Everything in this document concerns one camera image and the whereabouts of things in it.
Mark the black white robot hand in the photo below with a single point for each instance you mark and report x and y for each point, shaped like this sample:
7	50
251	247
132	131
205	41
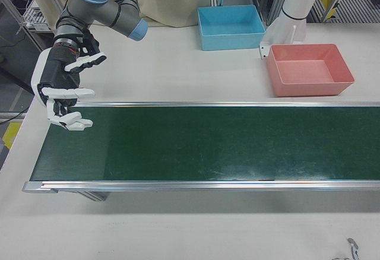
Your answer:
55	70

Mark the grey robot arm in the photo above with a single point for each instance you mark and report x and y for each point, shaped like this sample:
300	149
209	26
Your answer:
101	9

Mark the blue plastic box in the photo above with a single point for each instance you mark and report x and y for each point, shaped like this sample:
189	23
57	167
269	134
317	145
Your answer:
230	25

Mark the pink plastic box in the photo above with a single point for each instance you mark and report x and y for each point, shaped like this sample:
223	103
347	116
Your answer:
308	70

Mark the green conveyor belt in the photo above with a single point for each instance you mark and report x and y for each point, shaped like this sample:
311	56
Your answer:
207	144

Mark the metal reacher grabber tool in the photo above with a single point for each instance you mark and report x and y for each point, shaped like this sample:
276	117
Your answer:
352	246

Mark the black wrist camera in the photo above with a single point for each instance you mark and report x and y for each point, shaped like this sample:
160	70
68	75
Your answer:
92	44

